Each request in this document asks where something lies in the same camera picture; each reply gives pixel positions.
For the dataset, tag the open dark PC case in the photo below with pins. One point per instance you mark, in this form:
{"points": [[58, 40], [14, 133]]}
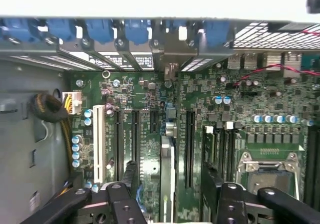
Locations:
{"points": [[30, 50]]}

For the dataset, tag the teal port block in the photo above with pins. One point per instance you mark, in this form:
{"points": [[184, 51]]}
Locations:
{"points": [[311, 61]]}

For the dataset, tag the long black expansion slot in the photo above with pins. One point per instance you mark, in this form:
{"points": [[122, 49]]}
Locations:
{"points": [[190, 146], [119, 144], [135, 134]]}

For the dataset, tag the white power connector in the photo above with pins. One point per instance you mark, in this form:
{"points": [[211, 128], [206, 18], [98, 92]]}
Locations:
{"points": [[73, 104]]}

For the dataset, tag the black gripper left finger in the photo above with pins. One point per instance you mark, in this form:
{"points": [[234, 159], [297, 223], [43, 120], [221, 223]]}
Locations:
{"points": [[122, 204]]}

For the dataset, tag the chipset heatsink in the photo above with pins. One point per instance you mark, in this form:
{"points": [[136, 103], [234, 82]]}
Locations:
{"points": [[150, 171]]}

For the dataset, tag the short black expansion slot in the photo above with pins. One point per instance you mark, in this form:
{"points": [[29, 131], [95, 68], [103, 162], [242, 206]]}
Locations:
{"points": [[154, 123]]}

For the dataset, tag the green motherboard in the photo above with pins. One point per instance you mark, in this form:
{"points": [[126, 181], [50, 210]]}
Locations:
{"points": [[140, 94]]}

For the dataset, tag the grey power supply unit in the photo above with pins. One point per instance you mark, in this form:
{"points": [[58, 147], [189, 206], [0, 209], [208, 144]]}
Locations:
{"points": [[20, 146]]}

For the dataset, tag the black RAM slot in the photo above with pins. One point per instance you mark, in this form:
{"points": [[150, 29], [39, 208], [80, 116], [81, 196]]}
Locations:
{"points": [[226, 154], [313, 164], [208, 146]]}

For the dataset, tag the CPU socket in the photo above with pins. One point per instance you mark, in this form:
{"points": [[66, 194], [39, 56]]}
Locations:
{"points": [[270, 179]]}

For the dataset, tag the white expansion slot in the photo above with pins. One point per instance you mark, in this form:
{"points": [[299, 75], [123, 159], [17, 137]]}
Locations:
{"points": [[99, 139]]}

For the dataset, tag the silver port housing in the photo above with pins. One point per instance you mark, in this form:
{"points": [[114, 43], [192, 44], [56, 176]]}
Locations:
{"points": [[292, 64], [273, 61], [242, 61]]}

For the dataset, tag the blue card latch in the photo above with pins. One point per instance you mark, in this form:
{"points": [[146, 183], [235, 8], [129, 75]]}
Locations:
{"points": [[17, 30], [216, 33], [98, 32], [61, 30], [137, 32]]}

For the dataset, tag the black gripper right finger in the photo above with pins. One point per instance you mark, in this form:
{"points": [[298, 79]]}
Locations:
{"points": [[232, 204]]}

